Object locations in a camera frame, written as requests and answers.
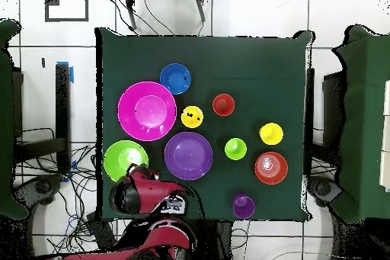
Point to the tall yellow cup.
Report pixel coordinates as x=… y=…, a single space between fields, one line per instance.
x=271 y=133

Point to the orange cup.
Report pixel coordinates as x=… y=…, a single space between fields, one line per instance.
x=223 y=104

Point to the orange bowl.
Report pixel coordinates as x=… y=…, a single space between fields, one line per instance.
x=278 y=168

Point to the blue tape strip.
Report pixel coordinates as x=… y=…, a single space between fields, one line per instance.
x=72 y=75

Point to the dark green tablecloth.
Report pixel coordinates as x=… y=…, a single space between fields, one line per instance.
x=259 y=68

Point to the purple bowl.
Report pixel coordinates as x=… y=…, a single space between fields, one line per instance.
x=188 y=156

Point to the neighbouring green-clothed table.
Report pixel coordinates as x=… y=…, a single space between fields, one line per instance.
x=6 y=119
x=362 y=119

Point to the yellow ribbed cup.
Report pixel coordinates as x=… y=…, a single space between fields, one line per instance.
x=192 y=121

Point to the green bowl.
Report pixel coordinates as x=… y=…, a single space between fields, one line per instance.
x=114 y=159

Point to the black metal stand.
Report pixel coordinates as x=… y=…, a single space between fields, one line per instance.
x=63 y=104

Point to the pink bowl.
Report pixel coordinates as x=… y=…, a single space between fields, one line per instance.
x=146 y=110

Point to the blue bowl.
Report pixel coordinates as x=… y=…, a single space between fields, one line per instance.
x=175 y=78

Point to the green cup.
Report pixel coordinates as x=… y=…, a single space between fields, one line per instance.
x=235 y=148

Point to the purple cup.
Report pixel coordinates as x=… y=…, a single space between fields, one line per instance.
x=243 y=208

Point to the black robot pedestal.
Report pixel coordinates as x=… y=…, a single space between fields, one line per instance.
x=213 y=241

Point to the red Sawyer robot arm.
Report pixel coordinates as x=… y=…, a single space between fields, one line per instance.
x=149 y=190

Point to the grey robot pedestal leg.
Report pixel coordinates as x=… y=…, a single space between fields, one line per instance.
x=42 y=186
x=323 y=188

